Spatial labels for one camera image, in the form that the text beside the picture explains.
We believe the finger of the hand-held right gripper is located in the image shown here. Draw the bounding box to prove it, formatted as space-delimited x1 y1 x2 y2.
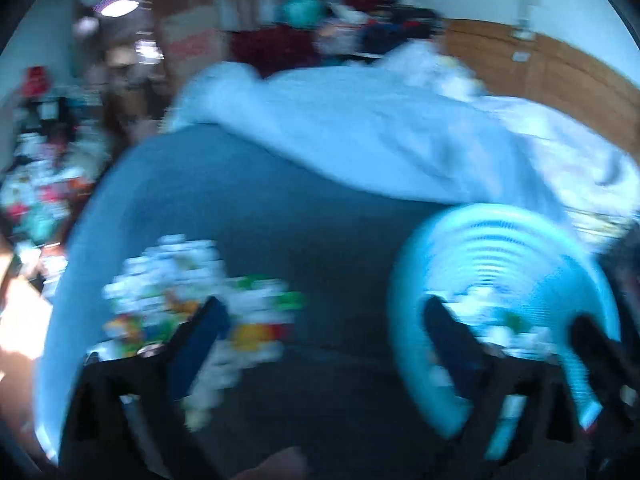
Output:
571 312 640 441

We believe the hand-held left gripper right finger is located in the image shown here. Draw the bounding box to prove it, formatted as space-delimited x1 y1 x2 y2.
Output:
422 295 591 480

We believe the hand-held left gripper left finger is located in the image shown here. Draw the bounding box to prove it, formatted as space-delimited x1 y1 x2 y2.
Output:
60 296 233 480

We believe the group of sorted caps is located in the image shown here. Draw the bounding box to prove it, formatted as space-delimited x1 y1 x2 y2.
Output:
440 280 561 361

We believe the pile of mixed bottle caps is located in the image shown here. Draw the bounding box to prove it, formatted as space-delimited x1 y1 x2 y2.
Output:
87 234 306 431

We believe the light blue perforated basket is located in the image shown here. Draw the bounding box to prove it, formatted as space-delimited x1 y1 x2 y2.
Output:
387 202 623 461

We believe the blue bed sheet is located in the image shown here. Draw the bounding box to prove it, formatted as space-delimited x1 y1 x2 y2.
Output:
32 122 591 480

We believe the white duvet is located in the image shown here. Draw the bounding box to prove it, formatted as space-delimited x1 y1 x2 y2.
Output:
470 95 640 241

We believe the heap of colourful bags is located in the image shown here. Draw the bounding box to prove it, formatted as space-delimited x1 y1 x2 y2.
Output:
0 65 113 281

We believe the light blue duvet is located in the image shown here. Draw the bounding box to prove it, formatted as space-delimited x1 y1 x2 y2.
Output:
165 42 576 231

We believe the wooden headboard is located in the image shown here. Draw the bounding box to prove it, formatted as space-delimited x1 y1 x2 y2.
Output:
440 17 640 146

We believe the cardboard box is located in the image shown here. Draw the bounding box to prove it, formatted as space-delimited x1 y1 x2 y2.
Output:
160 5 231 81

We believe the dark red cloth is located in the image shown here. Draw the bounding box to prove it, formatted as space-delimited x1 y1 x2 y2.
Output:
230 25 326 78

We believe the heap of clothes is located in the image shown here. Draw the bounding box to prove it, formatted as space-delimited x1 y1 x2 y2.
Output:
315 0 446 56

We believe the ceiling lamp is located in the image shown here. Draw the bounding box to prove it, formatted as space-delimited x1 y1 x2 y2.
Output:
92 0 141 17

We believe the teal plastic bag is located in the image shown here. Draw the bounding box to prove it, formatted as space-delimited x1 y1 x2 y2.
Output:
275 0 328 28

